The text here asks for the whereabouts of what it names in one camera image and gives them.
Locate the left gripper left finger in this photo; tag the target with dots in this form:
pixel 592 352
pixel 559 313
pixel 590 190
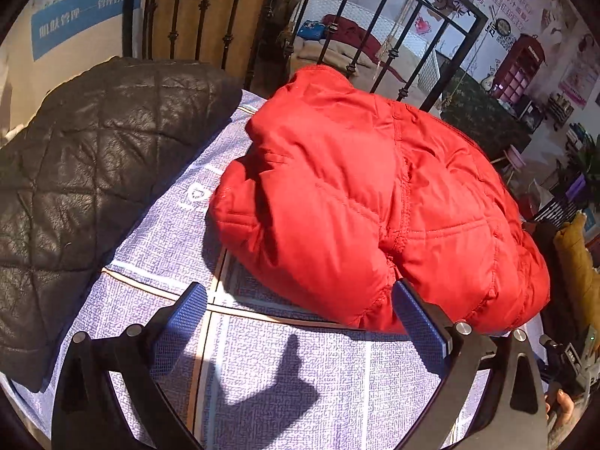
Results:
pixel 87 413

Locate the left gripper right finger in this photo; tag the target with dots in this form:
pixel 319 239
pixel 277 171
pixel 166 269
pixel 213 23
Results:
pixel 511 411

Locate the red puffer jacket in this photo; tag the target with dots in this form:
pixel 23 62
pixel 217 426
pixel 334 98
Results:
pixel 343 192

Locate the person's right hand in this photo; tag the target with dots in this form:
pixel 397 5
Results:
pixel 564 409

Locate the purple plaid bed sheet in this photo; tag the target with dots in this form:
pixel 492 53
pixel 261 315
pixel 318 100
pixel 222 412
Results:
pixel 257 372

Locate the mustard yellow puffer jacket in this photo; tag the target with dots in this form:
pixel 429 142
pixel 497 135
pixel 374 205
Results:
pixel 581 278

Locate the black quilted leather jacket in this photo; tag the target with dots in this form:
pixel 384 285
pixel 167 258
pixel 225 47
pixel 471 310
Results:
pixel 100 151

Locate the pink small stool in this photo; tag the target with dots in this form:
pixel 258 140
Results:
pixel 509 164

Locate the green potted plant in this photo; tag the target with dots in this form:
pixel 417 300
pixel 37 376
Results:
pixel 578 177

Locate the green patterned rug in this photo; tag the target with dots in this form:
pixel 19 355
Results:
pixel 467 107

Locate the red phone booth cabinet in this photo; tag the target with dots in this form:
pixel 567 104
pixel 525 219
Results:
pixel 518 69

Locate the red blanket on swing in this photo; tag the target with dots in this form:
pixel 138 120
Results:
pixel 352 50

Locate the white hanging swing bed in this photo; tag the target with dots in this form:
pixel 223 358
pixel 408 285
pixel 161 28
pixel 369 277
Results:
pixel 413 67

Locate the blue wall poster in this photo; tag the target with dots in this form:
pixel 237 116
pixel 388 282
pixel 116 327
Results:
pixel 60 21

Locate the black iron bed frame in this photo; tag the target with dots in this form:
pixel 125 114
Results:
pixel 252 39

